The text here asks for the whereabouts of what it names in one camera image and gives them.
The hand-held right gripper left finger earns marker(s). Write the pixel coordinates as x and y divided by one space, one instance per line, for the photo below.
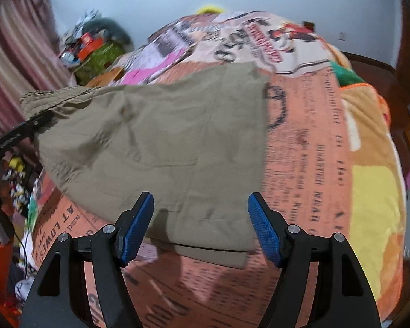
136 232

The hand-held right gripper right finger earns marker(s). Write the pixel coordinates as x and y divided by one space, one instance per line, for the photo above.
264 232

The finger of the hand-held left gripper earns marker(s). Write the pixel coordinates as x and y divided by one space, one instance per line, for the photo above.
20 135

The khaki pants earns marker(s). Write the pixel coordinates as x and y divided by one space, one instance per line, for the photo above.
150 136

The cartoon printed cloth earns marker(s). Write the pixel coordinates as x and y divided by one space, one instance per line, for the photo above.
18 181

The striped pink curtain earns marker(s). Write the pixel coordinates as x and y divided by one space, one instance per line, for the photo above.
17 58

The newspaper printed blanket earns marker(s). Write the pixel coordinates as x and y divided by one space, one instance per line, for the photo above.
293 143

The green patterned bag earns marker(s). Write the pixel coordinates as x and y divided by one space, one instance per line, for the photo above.
99 58

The orange box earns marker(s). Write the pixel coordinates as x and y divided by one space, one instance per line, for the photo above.
88 45

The colourful fleece blanket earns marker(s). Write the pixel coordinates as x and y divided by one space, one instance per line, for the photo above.
372 177

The pile of crumpled clothes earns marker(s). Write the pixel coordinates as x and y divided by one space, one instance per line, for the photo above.
85 18

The pink cloth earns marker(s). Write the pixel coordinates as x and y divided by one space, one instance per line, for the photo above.
141 75

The white wall socket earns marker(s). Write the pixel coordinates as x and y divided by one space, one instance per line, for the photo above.
342 36

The dark wooden bed post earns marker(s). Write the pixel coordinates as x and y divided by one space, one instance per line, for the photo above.
308 24

